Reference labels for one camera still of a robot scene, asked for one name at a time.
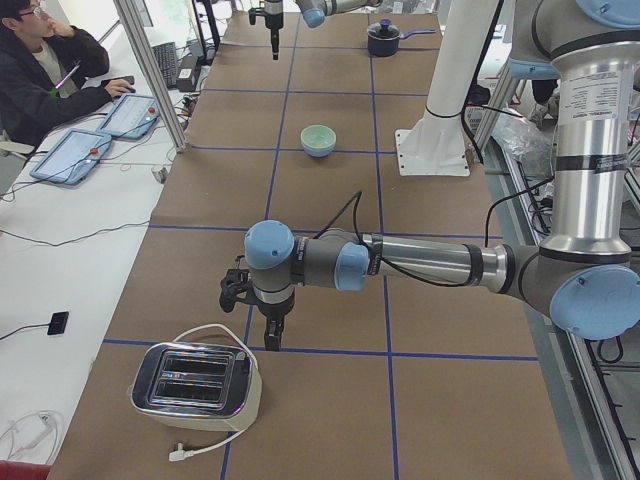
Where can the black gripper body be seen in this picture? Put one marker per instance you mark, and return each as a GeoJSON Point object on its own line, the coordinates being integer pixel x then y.
{"type": "Point", "coordinates": [273, 309]}
{"type": "Point", "coordinates": [273, 15]}

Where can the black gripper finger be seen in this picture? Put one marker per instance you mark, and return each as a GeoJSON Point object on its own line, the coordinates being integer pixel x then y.
{"type": "Point", "coordinates": [275, 44]}
{"type": "Point", "coordinates": [273, 334]}

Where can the green bowl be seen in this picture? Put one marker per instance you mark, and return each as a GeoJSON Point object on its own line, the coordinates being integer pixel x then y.
{"type": "Point", "coordinates": [318, 134]}

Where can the blue bowl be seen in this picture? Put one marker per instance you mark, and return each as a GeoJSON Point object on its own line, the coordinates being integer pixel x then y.
{"type": "Point", "coordinates": [318, 150]}

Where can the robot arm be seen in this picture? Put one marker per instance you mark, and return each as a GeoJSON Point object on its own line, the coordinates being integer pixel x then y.
{"type": "Point", "coordinates": [579, 276]}
{"type": "Point", "coordinates": [314, 13]}

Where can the white chrome toaster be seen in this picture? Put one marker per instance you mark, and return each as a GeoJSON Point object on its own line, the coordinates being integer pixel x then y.
{"type": "Point", "coordinates": [198, 386]}

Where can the dark blue lidded saucepan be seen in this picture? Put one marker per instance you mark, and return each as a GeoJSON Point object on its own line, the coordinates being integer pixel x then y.
{"type": "Point", "coordinates": [384, 37]}

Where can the black keyboard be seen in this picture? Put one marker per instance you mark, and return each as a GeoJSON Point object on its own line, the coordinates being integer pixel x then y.
{"type": "Point", "coordinates": [166, 58]}

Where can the blue teach pendant far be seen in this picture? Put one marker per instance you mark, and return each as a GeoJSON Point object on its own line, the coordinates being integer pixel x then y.
{"type": "Point", "coordinates": [131, 117]}

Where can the blue teach pendant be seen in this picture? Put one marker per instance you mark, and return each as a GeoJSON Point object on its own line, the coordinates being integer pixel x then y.
{"type": "Point", "coordinates": [73, 157]}
{"type": "Point", "coordinates": [131, 117]}

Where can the small black square device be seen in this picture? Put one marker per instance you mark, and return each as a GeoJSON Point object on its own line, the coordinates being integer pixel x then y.
{"type": "Point", "coordinates": [58, 323]}

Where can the seated person in black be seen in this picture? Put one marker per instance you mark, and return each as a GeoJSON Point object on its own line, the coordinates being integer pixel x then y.
{"type": "Point", "coordinates": [44, 66]}

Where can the blue teach pendant near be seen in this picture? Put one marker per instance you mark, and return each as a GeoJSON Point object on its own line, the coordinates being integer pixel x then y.
{"type": "Point", "coordinates": [73, 157]}

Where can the clear plastic bag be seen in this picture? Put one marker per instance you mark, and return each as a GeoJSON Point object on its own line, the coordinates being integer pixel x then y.
{"type": "Point", "coordinates": [524, 142]}

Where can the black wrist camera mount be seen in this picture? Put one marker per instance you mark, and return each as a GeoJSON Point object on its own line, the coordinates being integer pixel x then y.
{"type": "Point", "coordinates": [236, 287]}

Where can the aluminium frame post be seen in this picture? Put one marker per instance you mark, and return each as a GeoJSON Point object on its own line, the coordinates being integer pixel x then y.
{"type": "Point", "coordinates": [131, 21]}

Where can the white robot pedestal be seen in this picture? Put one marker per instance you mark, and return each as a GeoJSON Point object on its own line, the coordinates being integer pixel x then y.
{"type": "Point", "coordinates": [435, 145]}

